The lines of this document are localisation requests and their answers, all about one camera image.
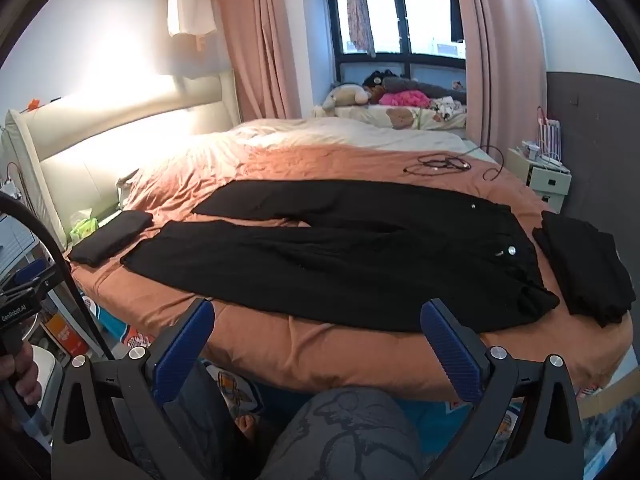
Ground cream padded headboard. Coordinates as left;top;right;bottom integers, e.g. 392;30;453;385
0;67;241;252

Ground floral hanging garment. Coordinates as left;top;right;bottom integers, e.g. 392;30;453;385
346;0;376;59

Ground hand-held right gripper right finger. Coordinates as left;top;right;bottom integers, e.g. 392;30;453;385
420;298;585;480

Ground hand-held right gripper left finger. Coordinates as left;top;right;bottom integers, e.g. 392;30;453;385
50;298;221;480

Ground black clothes pile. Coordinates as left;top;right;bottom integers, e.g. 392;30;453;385
531;210;637;329

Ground white nightstand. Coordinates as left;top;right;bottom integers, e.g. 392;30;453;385
507;147;572;211

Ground orange box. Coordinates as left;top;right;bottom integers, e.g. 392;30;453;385
49;310;89;362

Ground pink curtain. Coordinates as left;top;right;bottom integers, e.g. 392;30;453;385
447;0;549;159
205;0;302;122

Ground brown blanket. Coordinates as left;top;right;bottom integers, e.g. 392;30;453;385
70;142;636;403

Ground black pants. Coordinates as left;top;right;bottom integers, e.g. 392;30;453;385
67;210;154;267
120;179;561;334

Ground grey plush toy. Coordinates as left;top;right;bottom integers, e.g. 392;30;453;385
382;76;468;102

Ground green tissue pack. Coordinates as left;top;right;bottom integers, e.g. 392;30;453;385
69;208;99;244

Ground white hanging garment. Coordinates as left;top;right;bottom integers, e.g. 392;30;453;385
167;0;217;52

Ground cream plush toy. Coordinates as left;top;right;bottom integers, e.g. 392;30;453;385
320;84;373;114

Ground folded black pants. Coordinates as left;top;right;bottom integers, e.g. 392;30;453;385
67;210;154;267

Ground person's left hand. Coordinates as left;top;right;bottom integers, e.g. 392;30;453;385
0;344;40;428

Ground brown cardboard box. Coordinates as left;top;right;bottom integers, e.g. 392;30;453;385
575;374;637;419

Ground black framed window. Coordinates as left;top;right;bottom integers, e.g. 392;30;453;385
325;0;468;86

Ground black earphone cable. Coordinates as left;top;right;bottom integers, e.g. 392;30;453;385
404;145;506;182

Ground person's leg in grey pants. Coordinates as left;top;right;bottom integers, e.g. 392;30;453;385
260;386;426;480

